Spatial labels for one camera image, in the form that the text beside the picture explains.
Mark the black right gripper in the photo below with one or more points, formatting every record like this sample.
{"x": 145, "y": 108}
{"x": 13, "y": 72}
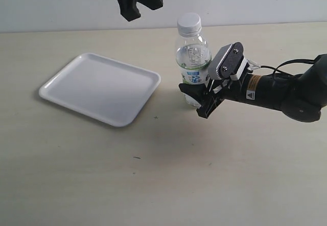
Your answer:
{"x": 218, "y": 91}

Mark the clear plastic drink bottle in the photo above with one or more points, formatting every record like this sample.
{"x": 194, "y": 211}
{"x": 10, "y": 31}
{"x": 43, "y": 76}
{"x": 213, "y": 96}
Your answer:
{"x": 192, "y": 55}

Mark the white bottle cap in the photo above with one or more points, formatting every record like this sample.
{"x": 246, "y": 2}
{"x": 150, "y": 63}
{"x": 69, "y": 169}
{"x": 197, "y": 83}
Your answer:
{"x": 189, "y": 23}

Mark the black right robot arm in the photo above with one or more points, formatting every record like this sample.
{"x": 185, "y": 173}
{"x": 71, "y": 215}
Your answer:
{"x": 300, "y": 97}

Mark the white plastic tray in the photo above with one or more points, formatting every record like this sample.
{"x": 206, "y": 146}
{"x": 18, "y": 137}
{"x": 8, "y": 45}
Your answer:
{"x": 101, "y": 88}

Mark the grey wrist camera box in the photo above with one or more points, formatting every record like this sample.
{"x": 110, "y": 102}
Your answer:
{"x": 228, "y": 63}

